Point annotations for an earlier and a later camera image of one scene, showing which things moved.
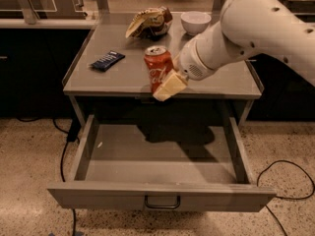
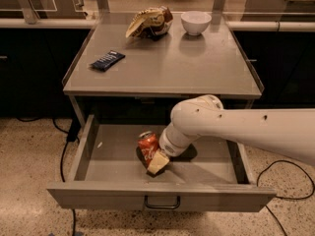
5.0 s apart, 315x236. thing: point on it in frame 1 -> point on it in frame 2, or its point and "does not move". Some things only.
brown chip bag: x=151 y=23 does not move
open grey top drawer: x=158 y=162 does not move
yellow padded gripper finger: x=173 y=84 -> x=157 y=164
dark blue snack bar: x=107 y=60 does not move
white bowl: x=195 y=23 does not move
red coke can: x=158 y=64 -> x=148 y=144
